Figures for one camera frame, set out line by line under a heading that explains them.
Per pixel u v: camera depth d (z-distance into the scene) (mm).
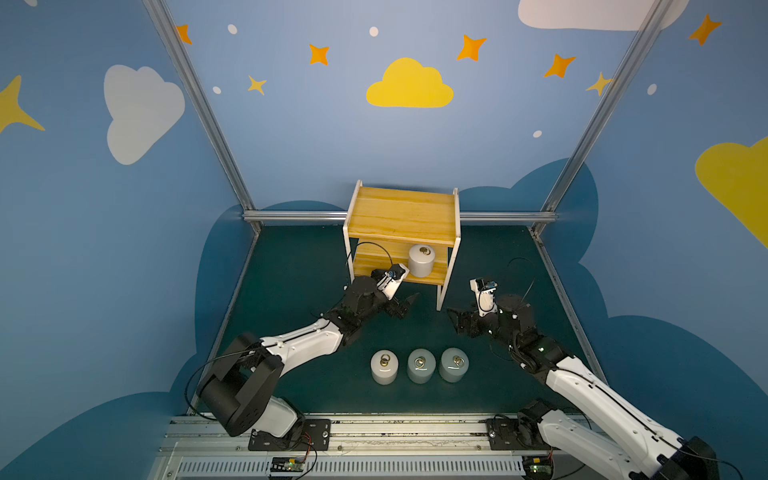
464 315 703
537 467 731
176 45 734
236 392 427
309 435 734
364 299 641
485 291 687
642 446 417
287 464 718
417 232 749
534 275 1148
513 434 736
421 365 780
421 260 821
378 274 784
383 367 782
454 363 782
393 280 702
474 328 705
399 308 754
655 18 702
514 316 575
